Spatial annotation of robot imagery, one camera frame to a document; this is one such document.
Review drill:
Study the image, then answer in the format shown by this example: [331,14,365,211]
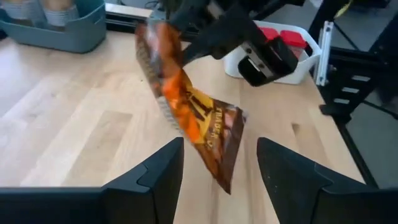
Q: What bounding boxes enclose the black aluminium table frame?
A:
[104,0,398,189]

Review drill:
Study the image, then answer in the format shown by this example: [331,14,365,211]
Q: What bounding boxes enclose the blue-grey plastic bin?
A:
[0,0,108,54]

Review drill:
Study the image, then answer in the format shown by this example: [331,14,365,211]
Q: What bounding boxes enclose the red smoked paprika tin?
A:
[279,29,309,50]
[259,26,280,42]

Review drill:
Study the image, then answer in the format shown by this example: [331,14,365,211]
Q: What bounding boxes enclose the brown spice pouch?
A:
[134,21,248,195]

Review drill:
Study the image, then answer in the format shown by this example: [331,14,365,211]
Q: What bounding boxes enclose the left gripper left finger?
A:
[102,136,185,224]

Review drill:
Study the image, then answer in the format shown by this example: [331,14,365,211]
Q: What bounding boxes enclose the white plastic bin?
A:
[222,19,323,86]

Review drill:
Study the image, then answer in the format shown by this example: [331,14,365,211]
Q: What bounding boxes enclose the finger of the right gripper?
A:
[182,24,250,65]
[167,0,213,30]

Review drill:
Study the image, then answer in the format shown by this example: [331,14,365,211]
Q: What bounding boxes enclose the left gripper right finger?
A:
[256,136,334,224]

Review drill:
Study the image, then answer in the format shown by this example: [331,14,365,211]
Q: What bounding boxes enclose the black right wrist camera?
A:
[237,36,300,88]

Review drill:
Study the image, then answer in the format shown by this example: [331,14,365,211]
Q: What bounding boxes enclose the white metal bracket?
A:
[314,20,335,88]

